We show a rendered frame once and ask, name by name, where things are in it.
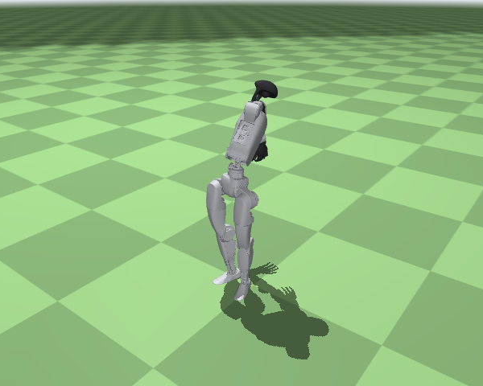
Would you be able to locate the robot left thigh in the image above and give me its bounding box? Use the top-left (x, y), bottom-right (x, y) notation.
top-left (233, 187), bottom-right (258, 251)

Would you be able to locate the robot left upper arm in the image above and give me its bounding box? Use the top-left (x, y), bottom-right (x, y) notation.
top-left (244, 101), bottom-right (265, 122)

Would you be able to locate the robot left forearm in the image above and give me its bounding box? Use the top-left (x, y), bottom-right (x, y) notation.
top-left (260, 104), bottom-right (266, 144)

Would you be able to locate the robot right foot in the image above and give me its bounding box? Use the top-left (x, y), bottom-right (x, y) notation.
top-left (213, 268), bottom-right (241, 285)

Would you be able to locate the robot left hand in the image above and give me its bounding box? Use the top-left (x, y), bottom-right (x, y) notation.
top-left (253, 142), bottom-right (268, 162)

